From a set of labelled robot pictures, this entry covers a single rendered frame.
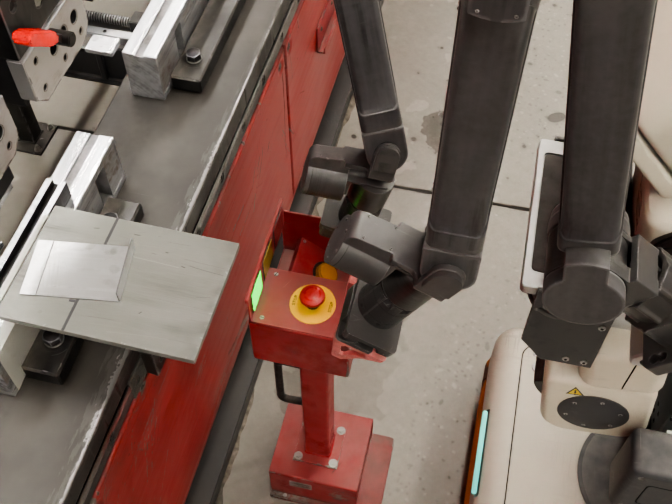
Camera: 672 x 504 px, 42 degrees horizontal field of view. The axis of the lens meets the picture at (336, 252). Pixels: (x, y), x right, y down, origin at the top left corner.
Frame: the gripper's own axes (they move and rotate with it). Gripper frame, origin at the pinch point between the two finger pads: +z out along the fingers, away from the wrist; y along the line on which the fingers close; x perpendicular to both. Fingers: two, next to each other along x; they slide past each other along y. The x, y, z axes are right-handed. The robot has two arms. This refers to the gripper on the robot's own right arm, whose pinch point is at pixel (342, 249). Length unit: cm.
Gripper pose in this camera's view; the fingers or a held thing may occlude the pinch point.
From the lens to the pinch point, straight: 139.3
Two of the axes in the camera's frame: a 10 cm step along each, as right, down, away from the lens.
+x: -2.1, 8.0, -5.6
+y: -9.5, -3.1, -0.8
